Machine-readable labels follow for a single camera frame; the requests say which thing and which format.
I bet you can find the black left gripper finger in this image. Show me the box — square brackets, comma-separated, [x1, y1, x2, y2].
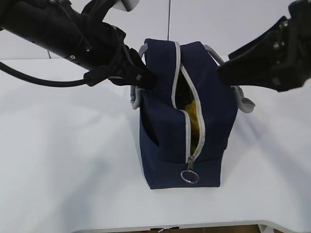
[108, 49, 157, 89]

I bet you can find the navy blue lunch bag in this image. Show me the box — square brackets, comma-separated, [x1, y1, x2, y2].
[131, 39, 255, 189]

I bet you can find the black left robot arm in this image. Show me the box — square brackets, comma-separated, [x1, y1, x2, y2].
[0, 0, 157, 89]

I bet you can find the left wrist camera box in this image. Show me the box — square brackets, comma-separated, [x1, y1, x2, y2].
[112, 0, 139, 12]

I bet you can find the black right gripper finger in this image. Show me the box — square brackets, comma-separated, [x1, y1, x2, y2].
[217, 16, 287, 86]

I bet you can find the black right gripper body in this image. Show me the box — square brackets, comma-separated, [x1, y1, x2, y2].
[272, 0, 311, 92]

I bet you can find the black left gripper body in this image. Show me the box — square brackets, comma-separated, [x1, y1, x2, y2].
[83, 22, 130, 86]

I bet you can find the yellow pear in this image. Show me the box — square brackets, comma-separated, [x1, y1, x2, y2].
[184, 100, 199, 155]

